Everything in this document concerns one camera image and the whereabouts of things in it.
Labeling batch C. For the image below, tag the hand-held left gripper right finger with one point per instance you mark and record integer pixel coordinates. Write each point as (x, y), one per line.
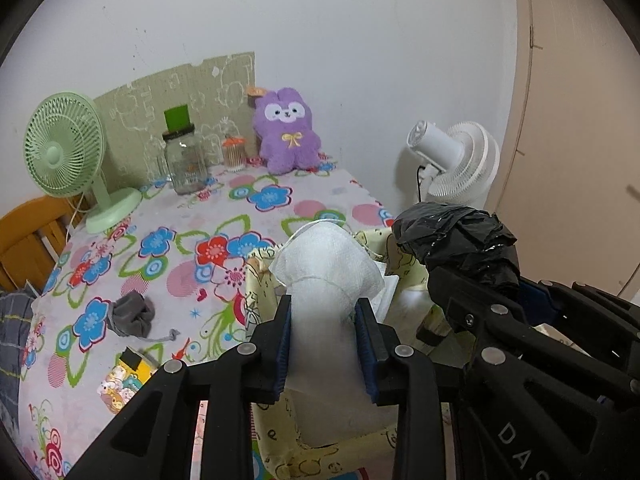
(364, 355)

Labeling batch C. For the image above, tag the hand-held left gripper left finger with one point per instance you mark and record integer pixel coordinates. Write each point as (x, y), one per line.
(285, 355)

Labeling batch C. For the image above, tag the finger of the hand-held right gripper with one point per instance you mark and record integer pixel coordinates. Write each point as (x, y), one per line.
(590, 310)
(470, 315)

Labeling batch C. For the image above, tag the yellow patterned box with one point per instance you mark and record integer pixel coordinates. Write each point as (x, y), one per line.
(260, 285)

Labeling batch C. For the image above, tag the black plastic bag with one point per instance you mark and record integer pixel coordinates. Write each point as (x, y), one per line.
(460, 240)

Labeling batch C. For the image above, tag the cartoon print pouch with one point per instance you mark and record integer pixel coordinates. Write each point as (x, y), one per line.
(117, 392)

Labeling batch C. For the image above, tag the white flat packet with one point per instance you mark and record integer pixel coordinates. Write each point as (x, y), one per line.
(387, 290)

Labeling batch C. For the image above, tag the small yellow black item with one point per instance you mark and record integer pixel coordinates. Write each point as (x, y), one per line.
(135, 362)

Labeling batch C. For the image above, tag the white standing fan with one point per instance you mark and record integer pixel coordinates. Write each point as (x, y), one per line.
(450, 160)

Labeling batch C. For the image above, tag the floral tablecloth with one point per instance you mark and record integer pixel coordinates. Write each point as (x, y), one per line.
(200, 220)

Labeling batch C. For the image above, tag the beige door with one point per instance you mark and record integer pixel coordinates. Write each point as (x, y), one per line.
(585, 110)

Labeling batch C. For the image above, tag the small orange-lidded swab jar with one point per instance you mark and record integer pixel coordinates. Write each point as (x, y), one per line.
(234, 152)

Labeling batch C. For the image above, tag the glass jar with green lid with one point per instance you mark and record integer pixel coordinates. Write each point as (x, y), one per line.
(186, 160)

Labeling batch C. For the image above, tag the purple plush bunny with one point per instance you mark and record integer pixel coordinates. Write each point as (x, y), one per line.
(287, 135)

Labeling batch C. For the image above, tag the plaid blanket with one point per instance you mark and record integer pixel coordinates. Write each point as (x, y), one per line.
(12, 335)

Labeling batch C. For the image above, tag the wooden chair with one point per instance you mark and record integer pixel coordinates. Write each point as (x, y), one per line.
(25, 240)

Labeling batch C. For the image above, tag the green patterned cardboard board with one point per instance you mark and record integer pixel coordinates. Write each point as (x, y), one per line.
(150, 90)

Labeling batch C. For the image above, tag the green desk fan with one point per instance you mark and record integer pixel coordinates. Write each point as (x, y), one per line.
(62, 147)

